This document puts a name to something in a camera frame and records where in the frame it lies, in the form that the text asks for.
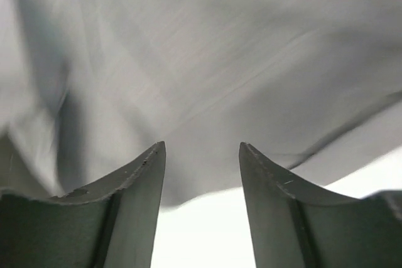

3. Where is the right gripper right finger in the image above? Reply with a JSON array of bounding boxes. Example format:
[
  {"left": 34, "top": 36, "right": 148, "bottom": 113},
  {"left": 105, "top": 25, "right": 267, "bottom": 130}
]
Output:
[{"left": 239, "top": 142, "right": 401, "bottom": 267}]

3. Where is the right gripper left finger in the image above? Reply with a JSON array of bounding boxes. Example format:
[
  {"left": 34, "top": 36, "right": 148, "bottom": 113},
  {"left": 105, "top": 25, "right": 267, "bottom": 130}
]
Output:
[{"left": 1, "top": 142, "right": 166, "bottom": 267}]

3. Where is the grey long sleeve shirt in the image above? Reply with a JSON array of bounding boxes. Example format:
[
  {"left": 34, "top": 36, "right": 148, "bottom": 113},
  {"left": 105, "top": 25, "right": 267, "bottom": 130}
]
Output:
[{"left": 1, "top": 0, "right": 401, "bottom": 206}]

